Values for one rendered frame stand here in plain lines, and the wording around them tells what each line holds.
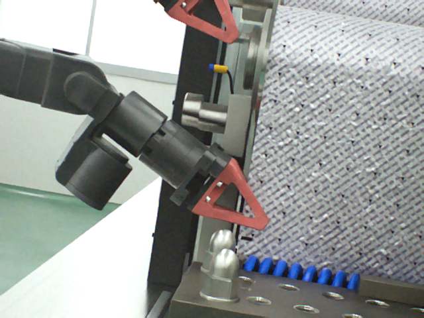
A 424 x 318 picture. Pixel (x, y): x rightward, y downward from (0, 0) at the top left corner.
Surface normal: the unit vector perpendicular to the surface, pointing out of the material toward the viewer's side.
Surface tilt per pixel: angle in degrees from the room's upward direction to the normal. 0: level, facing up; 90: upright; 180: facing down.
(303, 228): 90
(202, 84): 90
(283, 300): 0
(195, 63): 90
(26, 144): 90
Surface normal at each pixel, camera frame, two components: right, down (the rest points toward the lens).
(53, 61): 0.18, 0.22
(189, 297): 0.16, -0.98
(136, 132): -0.15, 0.16
